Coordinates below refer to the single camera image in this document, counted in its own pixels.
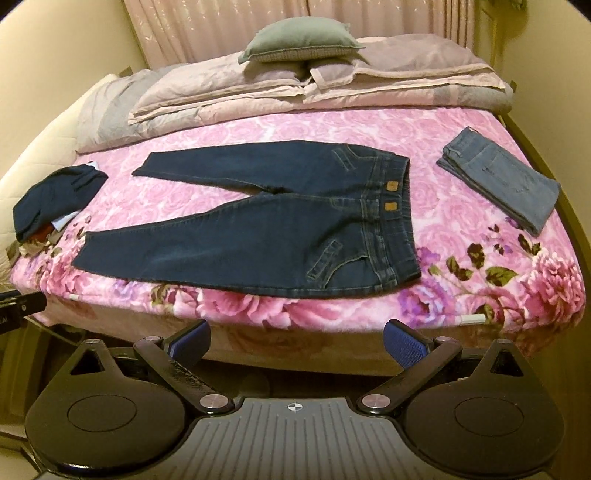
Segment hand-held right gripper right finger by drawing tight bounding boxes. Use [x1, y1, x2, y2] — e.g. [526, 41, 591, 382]
[355, 318, 525, 416]

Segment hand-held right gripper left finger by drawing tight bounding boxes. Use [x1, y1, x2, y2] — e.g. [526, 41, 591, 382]
[69, 320, 236, 416]

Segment dark blue jeans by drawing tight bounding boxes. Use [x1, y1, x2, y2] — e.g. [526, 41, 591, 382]
[71, 141, 422, 298]

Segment bed base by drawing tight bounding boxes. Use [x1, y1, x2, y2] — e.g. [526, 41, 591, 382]
[46, 314, 546, 376]

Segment dark navy garment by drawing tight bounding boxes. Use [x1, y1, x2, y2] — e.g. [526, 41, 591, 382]
[12, 164, 109, 243]

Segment cream mattress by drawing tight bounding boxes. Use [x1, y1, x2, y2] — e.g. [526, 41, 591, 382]
[0, 74, 118, 222]

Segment folded light blue jeans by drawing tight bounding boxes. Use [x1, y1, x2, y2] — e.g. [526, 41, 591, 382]
[436, 127, 561, 237]

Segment pink floral blanket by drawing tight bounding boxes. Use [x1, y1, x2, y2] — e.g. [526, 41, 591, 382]
[9, 108, 587, 352]

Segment folded pink quilt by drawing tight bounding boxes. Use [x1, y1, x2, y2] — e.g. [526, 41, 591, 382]
[76, 37, 515, 155]

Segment pink curtain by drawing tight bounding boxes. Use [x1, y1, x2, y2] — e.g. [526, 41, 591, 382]
[121, 0, 476, 70]

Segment grey pillow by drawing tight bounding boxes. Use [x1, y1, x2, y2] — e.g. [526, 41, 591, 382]
[238, 21, 365, 64]

